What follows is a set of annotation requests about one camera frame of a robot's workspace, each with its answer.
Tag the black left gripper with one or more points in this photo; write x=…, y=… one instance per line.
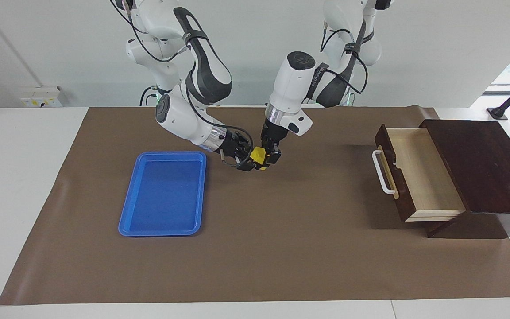
x=274, y=135

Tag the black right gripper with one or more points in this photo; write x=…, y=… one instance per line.
x=233, y=145

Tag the yellow cube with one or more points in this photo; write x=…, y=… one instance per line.
x=258, y=155

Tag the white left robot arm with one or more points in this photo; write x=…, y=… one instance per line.
x=295, y=84

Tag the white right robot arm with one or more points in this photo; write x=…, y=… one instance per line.
x=184, y=110

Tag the brown table mat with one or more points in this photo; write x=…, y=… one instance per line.
x=272, y=230

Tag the blue plastic tray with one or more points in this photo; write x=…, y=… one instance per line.
x=164, y=195

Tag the dark wooden cabinet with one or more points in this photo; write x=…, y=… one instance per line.
x=489, y=177

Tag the white wall socket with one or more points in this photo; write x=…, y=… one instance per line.
x=40, y=96

